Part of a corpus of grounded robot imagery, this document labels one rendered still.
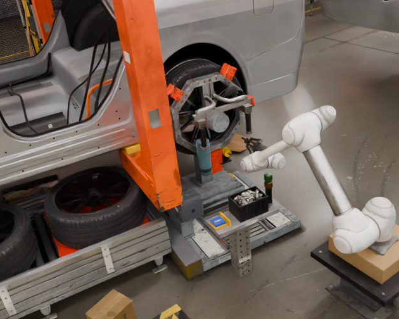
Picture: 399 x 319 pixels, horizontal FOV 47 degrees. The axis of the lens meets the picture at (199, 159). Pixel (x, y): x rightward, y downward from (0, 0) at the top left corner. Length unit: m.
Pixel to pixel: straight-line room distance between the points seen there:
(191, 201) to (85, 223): 0.70
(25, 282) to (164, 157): 1.06
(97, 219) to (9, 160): 0.63
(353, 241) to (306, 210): 1.21
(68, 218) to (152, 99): 0.98
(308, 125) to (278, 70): 1.19
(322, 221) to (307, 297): 0.75
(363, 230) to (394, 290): 0.37
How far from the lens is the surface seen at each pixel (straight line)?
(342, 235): 2.41
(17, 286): 2.89
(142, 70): 2.37
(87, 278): 2.96
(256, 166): 2.82
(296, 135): 2.35
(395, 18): 4.93
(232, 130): 3.24
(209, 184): 3.49
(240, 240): 2.85
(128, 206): 2.94
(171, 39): 2.99
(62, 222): 2.97
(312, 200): 3.68
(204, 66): 3.07
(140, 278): 3.14
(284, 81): 3.58
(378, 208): 2.54
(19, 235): 2.96
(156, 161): 2.59
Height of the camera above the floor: 2.16
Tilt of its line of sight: 30 degrees down
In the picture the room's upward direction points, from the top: 7 degrees counter-clockwise
